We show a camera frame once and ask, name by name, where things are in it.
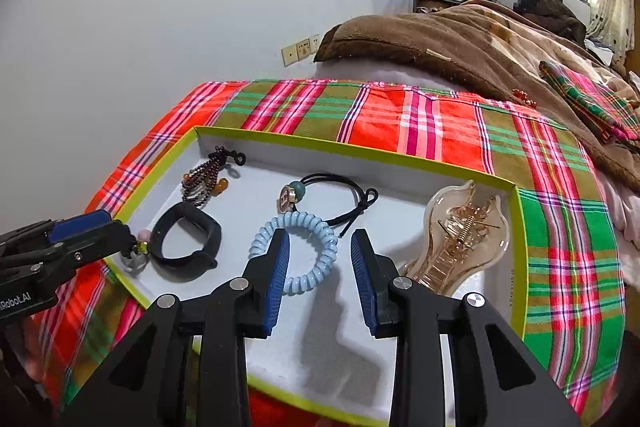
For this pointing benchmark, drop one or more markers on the brown fleece blanket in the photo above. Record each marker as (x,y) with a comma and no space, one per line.
(425,37)

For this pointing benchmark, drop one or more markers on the wide black hair band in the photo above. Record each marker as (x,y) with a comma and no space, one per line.
(192,261)

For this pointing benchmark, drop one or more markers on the yellow-green cardboard box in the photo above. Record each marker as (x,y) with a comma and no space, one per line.
(300,347)

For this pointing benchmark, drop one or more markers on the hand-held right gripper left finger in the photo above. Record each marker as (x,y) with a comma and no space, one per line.
(277,282)

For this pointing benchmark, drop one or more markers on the dark beaded tassel charm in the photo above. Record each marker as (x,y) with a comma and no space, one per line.
(202,177)

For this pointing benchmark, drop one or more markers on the plaid bedsheet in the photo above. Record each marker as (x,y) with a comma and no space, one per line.
(450,122)

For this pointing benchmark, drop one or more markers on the folded plaid cloth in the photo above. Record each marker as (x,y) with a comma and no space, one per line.
(590,97)

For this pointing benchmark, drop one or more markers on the small orange hair clip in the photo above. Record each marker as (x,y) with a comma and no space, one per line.
(522,97)

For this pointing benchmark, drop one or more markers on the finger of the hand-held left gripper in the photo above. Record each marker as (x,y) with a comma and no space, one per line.
(80,224)
(110,242)

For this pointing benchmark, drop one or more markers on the white pink quilt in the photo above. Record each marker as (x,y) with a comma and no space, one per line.
(627,217)

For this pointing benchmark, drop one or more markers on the dark clothes pile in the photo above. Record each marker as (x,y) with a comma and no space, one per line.
(555,17)

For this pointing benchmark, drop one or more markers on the wall socket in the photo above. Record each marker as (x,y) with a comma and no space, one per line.
(300,49)

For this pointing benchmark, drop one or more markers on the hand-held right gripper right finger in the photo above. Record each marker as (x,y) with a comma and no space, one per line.
(362,282)

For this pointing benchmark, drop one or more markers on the pink transparent hair claw clip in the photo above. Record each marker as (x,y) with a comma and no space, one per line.
(450,252)

